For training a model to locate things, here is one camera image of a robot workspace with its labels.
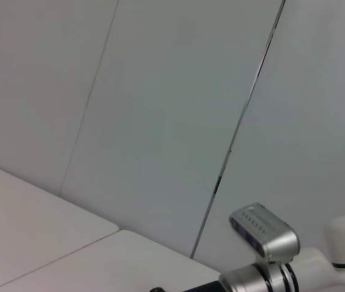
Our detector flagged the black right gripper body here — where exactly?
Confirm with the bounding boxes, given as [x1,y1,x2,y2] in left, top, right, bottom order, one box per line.
[150,279,225,292]

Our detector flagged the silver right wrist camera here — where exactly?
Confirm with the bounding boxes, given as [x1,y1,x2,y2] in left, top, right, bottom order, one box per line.
[228,201,301,265]

